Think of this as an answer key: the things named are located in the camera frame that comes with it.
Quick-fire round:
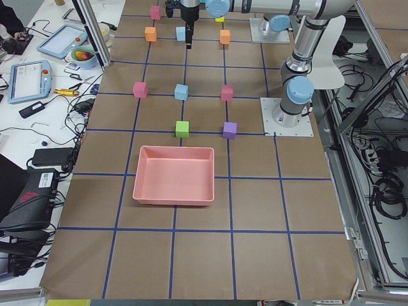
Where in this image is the pink block right row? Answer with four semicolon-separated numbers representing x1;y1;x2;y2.
220;84;234;101

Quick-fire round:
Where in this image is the green bowl with fruit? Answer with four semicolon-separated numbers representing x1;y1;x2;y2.
66;45;98;69

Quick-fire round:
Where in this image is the pink plastic tray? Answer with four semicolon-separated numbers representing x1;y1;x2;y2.
133;145;215;207

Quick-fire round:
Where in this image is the gold tool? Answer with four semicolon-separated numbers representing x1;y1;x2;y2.
54;89;80;97

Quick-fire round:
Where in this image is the orange block right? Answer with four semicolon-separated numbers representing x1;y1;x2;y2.
219;29;231;45

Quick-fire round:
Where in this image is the white mug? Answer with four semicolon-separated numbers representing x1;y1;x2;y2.
98;22;114;48

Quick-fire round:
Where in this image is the pink block far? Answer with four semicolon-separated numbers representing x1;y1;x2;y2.
150;6;161;20

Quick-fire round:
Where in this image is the orange block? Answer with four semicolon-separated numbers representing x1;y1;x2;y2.
219;29;231;45
144;27;157;42

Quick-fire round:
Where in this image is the green block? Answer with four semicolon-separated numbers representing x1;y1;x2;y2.
175;120;189;138

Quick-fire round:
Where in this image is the pink block left row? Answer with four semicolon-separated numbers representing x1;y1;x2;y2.
133;82;148;98

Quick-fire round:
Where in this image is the teach pendant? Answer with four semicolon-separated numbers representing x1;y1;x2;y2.
36;25;88;59
8;60;52;104

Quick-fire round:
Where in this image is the teach pendant far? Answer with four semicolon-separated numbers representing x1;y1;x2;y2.
36;25;88;59

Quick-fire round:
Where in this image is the teach pendant near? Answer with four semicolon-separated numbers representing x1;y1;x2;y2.
8;60;52;104

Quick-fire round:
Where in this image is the purple block near tray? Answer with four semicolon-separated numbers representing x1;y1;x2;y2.
222;122;237;140

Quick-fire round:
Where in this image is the white chair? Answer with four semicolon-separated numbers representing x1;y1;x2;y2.
307;15;346;90

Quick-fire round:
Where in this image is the black power adapter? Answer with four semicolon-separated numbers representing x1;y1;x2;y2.
31;147;73;166

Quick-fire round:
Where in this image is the aluminium frame post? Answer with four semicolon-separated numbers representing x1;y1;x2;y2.
72;0;111;69

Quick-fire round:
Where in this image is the pink block row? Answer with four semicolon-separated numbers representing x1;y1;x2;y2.
133;82;148;98
220;84;234;101

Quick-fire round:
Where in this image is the light blue block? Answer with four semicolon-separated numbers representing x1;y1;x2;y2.
174;84;189;101
175;26;186;41

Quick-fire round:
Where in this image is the orange block left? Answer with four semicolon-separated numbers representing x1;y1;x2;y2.
144;27;157;42

